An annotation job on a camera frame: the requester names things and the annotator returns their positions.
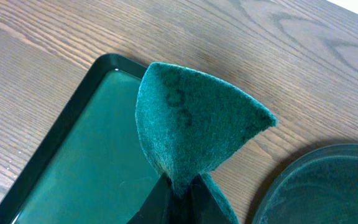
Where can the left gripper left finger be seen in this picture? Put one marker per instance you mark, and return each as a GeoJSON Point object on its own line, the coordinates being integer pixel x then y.
{"type": "Point", "coordinates": [157, 206]}

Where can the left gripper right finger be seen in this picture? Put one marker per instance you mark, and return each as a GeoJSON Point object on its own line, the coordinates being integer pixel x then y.
{"type": "Point", "coordinates": [204, 208]}

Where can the green yellow sponge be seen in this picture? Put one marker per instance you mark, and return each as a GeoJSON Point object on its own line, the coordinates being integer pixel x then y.
{"type": "Point", "coordinates": [190, 122]}

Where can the black rectangular tray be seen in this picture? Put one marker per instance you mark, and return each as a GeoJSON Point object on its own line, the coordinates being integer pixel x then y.
{"type": "Point", "coordinates": [89, 168]}

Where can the black round tray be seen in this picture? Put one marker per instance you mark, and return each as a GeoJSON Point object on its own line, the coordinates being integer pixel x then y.
{"type": "Point", "coordinates": [319, 187]}

